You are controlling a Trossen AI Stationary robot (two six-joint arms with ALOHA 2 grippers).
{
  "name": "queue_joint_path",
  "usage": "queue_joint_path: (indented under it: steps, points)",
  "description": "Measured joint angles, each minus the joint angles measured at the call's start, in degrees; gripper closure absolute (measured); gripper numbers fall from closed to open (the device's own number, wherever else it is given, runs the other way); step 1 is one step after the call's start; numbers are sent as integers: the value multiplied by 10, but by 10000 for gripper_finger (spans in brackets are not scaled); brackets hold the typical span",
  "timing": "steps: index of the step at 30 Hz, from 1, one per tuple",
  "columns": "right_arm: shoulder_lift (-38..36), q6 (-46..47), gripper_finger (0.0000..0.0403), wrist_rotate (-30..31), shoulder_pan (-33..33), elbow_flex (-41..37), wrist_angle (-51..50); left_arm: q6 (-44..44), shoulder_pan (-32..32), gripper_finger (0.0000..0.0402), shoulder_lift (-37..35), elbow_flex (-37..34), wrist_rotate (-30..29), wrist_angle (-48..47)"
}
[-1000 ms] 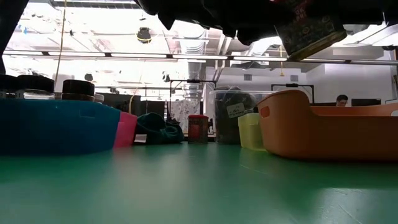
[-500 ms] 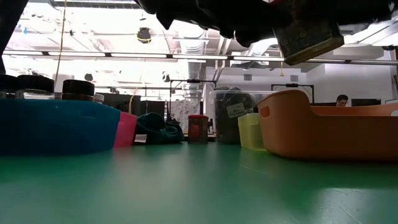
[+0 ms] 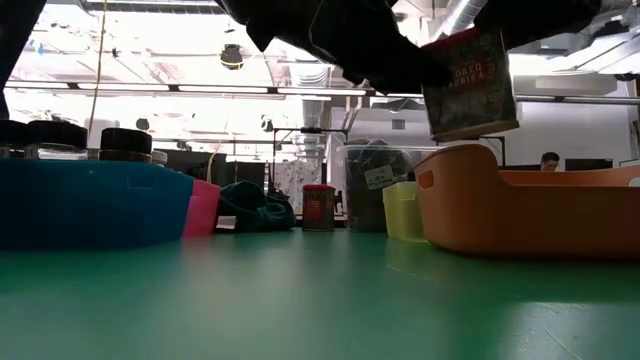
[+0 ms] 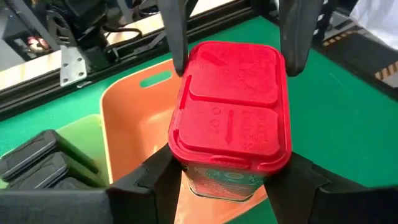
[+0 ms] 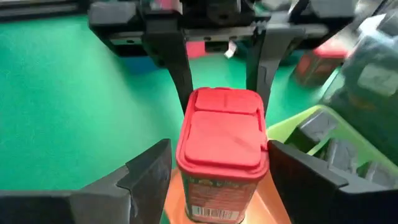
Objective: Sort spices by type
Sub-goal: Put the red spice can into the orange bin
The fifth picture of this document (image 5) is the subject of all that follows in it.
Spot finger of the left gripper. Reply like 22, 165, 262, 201
245, 26, 307, 117
142, 29, 195, 114

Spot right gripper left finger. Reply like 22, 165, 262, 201
0, 138, 173, 224

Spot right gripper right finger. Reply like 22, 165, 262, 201
267, 139, 398, 224

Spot pink blocks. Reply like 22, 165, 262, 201
175, 86, 271, 224
292, 40, 349, 88

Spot pink plastic bin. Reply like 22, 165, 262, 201
185, 40, 208, 60

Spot blue plastic bin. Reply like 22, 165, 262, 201
119, 55, 169, 76

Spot small white tag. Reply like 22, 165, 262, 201
223, 40, 239, 60

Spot orange plastic bin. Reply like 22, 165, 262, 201
164, 167, 292, 224

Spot yellow-green plastic bin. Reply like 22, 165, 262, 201
266, 105, 398, 189

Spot green table mat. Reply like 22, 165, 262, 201
0, 14, 343, 224

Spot clear plastic storage box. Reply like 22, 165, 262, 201
322, 14, 398, 166

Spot black table frame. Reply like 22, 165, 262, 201
0, 0, 90, 24

